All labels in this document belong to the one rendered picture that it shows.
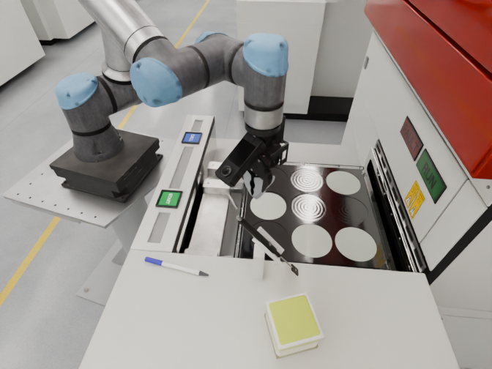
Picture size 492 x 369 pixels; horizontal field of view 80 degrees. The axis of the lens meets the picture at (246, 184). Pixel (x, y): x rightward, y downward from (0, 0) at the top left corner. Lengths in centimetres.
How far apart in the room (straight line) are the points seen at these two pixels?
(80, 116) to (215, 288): 63
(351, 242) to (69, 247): 170
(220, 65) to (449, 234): 51
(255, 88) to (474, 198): 40
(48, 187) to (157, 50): 76
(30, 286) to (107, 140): 121
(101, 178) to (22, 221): 147
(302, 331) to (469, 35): 51
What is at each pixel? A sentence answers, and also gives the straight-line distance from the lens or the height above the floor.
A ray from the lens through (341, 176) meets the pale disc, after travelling 94.
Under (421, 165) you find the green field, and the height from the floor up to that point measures 109.
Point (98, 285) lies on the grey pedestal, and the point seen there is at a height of 1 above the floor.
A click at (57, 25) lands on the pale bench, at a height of 25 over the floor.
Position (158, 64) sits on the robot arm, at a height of 133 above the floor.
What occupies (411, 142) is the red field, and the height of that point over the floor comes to 110.
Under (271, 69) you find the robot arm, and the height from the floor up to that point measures 131.
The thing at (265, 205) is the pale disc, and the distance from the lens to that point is 82.
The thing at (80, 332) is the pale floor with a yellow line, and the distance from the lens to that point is 179.
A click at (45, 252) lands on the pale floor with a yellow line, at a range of 215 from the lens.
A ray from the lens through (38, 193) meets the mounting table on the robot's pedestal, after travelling 117.
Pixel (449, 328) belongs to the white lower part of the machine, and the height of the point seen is 71.
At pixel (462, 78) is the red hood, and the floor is 131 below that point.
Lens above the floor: 151
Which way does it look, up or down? 45 degrees down
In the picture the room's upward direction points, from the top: straight up
